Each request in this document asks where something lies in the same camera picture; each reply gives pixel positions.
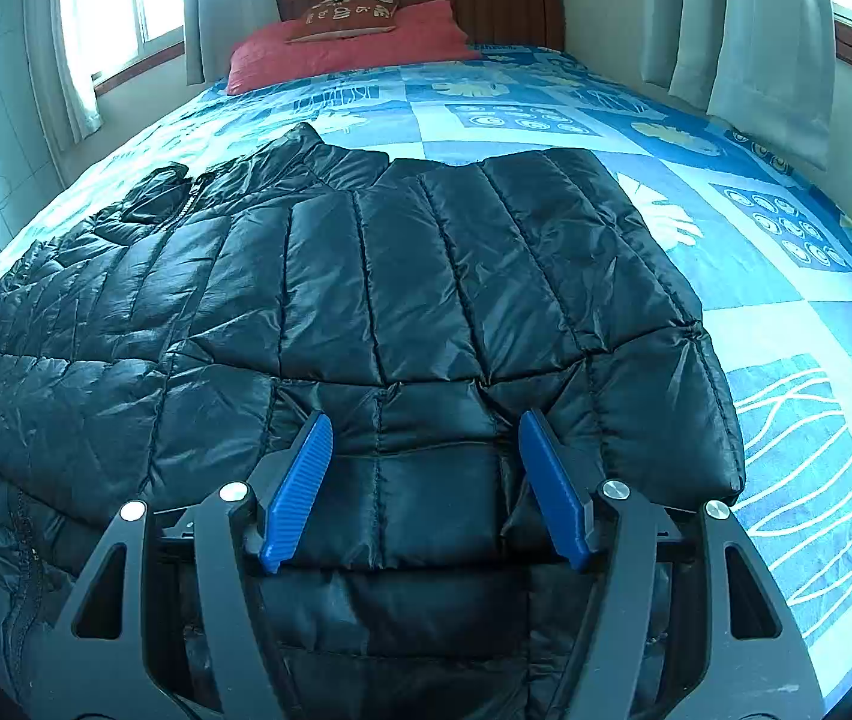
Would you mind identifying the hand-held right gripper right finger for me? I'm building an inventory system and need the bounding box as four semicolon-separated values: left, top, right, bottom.
518;409;826;720

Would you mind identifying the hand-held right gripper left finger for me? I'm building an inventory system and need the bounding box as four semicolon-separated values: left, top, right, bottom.
27;410;334;720

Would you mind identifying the black puffer jacket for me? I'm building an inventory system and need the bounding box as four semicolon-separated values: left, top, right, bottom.
0;122;746;720

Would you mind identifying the white sheer curtain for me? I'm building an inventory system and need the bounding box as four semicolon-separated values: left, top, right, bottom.
705;0;838;170
25;0;104;166

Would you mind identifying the wooden headboard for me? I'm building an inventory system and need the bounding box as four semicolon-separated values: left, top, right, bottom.
274;0;567;52

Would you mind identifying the brown printed cushion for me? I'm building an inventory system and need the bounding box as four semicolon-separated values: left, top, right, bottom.
285;0;401;44

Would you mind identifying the grey curtain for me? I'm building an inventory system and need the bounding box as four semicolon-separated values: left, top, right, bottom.
640;0;721;112
184;0;229;86

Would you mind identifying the red pillow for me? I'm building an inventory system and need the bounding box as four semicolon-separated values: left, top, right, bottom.
226;0;483;96

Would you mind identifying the bed with blue patterned sheet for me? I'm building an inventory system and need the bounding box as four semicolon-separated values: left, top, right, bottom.
0;43;852;720

